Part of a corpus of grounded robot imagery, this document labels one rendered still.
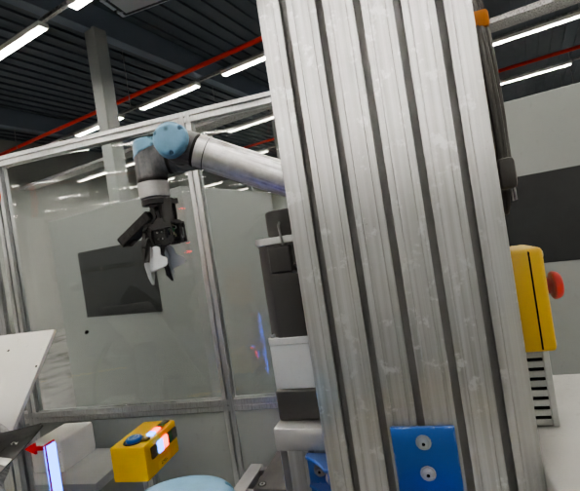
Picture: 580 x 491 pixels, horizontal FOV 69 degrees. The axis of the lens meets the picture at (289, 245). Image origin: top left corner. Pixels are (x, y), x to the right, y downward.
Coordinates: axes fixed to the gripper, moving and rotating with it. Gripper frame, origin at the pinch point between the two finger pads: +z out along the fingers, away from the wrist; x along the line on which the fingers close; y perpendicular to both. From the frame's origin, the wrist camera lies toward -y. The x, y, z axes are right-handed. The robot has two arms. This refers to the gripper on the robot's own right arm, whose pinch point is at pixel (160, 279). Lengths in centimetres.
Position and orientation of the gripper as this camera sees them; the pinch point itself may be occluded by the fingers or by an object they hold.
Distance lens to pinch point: 112.9
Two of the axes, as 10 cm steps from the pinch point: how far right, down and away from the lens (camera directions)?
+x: 2.3, -0.3, 9.7
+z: 1.5, 9.9, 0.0
